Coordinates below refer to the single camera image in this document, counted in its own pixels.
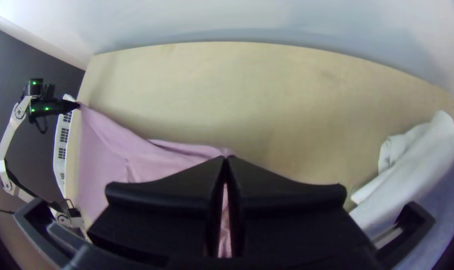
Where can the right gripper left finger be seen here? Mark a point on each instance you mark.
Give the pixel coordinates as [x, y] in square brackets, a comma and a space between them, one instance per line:
[163, 210]

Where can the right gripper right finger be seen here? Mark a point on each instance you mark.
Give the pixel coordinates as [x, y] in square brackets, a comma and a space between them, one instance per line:
[287, 213]

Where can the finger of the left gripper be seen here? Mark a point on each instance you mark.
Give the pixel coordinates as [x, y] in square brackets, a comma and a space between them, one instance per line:
[72, 106]

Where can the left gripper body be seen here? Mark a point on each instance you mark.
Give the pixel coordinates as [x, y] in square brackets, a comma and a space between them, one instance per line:
[57, 107]

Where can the pink t-shirt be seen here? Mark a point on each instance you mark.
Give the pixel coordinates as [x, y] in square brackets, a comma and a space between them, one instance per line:
[106, 157]

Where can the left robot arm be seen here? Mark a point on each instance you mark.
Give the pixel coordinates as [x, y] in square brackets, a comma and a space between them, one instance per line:
[9, 131]

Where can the white laundry basket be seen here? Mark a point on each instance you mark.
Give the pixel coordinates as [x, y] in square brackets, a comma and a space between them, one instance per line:
[63, 150]

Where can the pile of folded clothes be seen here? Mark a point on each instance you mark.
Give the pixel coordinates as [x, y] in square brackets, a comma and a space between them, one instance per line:
[418, 161]

